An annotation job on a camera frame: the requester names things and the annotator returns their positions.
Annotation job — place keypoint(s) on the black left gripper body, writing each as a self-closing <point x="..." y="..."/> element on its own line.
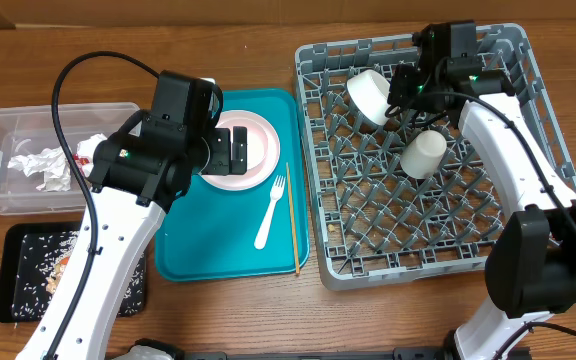
<point x="217" y="153"/>

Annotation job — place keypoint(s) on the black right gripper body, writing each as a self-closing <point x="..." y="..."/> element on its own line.
<point x="418" y="89"/>

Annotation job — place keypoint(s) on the pink plate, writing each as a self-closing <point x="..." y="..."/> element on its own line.
<point x="254" y="177"/>

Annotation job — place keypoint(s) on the small white bowl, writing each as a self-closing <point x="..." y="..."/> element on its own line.
<point x="369" y="91"/>

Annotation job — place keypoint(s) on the white plastic fork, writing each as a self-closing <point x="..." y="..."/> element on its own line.
<point x="276" y="193"/>

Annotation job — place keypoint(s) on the white cup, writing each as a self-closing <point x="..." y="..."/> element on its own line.
<point x="422" y="156"/>

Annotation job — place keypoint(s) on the red snack wrapper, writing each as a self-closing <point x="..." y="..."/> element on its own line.
<point x="81" y="161"/>

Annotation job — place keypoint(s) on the white paper ball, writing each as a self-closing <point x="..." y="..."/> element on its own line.
<point x="51" y="163"/>

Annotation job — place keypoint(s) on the orange carrot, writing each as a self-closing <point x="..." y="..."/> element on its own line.
<point x="52" y="281"/>

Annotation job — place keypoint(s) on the pink bowl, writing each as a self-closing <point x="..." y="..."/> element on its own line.
<point x="258" y="133"/>

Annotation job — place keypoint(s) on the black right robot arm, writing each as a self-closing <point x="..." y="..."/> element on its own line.
<point x="530" y="273"/>

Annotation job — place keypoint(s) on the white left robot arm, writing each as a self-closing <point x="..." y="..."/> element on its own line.
<point x="138" y="172"/>

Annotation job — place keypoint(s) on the grey dishwasher rack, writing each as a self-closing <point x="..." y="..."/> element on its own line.
<point x="374" y="224"/>

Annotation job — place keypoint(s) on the wooden chopstick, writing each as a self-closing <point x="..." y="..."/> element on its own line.
<point x="293" y="222"/>

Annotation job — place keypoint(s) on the teal plastic tray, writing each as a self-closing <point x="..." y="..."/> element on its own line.
<point x="209" y="233"/>

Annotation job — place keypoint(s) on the black tray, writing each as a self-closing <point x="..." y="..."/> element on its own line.
<point x="29" y="253"/>

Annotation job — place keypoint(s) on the clear plastic bin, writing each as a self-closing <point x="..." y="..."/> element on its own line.
<point x="29" y="130"/>

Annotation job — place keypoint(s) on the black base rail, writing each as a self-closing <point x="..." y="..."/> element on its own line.
<point x="151" y="349"/>

